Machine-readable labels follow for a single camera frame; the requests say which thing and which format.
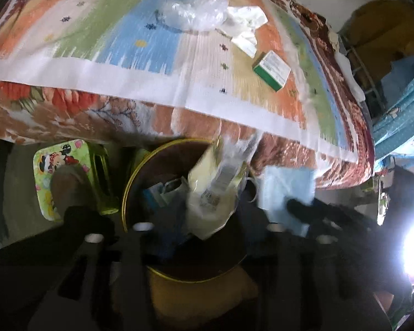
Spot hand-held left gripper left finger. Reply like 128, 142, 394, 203
31, 210, 180, 331

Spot green cartoon stool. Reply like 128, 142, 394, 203
33, 138, 120, 222

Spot light blue plastic bag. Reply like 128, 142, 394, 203
379, 53, 414, 102

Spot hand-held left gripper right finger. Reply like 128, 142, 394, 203
241, 183, 394, 331

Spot blue cartoon print cloth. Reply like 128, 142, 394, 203
371, 72, 414, 166

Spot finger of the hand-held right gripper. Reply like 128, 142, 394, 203
288, 197, 335, 228

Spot yellow garment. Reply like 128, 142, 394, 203
341, 0, 414, 76

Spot cream plastic packet with barcode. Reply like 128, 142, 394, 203
186, 138, 259, 240

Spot white blue packet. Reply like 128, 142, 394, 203
141, 177, 190, 211

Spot white paper wrapper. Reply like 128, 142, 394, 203
230, 33, 259, 58

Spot floral brown blanket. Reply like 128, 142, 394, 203
0, 0, 376, 190

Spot metal rack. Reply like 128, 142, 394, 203
345, 41, 387, 111

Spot clear plastic bag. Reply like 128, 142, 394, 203
157, 0, 230, 33

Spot brown bin with gold rim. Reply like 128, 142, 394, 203
121, 138, 259, 283

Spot green and white box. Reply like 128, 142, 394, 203
252, 50, 292, 92

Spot white cloth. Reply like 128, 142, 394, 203
335, 52, 366, 100

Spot striped colourful mat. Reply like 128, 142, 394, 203
0, 0, 361, 164

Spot white tissue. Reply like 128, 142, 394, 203
224, 5, 268, 38

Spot blue face mask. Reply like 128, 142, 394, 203
257, 167, 316, 237

